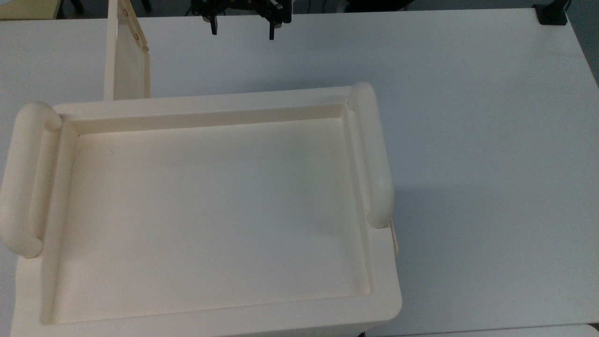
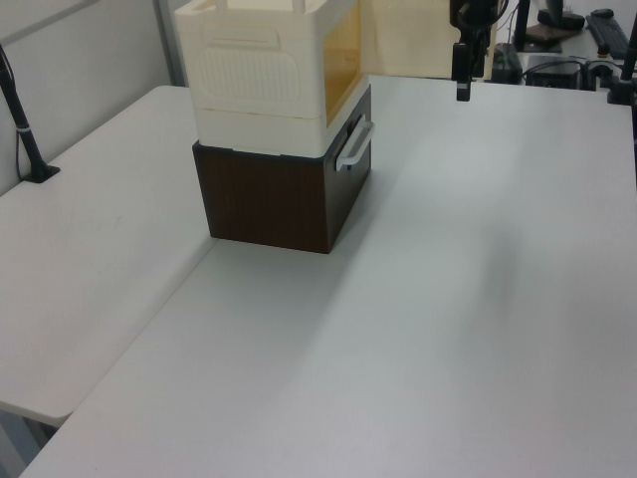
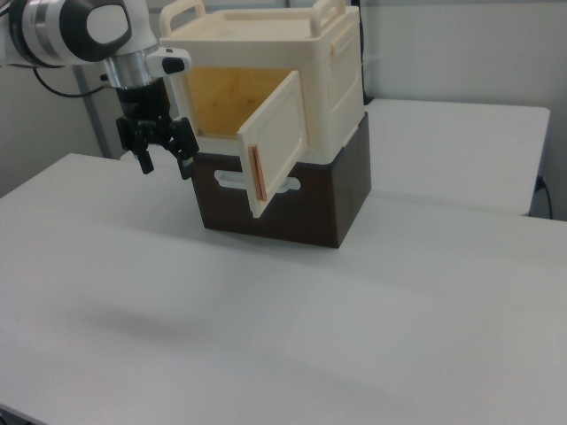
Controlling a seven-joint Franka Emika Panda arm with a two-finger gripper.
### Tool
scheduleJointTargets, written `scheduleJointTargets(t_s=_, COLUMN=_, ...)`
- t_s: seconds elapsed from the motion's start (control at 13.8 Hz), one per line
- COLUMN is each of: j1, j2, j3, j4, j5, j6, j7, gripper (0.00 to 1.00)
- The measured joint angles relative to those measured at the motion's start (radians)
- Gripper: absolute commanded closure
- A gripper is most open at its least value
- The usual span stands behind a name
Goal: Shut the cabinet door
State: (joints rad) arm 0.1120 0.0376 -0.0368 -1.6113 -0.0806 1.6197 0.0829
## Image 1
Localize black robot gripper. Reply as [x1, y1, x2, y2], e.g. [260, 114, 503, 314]
[191, 0, 293, 41]

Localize cream cabinet door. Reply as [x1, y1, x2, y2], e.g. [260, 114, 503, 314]
[103, 0, 152, 102]

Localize cream plastic cabinet body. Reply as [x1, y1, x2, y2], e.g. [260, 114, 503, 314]
[0, 82, 404, 337]

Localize yellow wooden desk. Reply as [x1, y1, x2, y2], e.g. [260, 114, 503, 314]
[0, 0, 64, 21]

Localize black table clamp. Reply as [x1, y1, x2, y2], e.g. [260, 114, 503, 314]
[533, 0, 570, 26]

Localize bronze door handle strip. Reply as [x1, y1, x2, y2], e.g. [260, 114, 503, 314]
[121, 0, 150, 52]

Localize cream rounded cabinet carry handle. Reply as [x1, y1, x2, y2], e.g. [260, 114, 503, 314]
[0, 102, 63, 259]

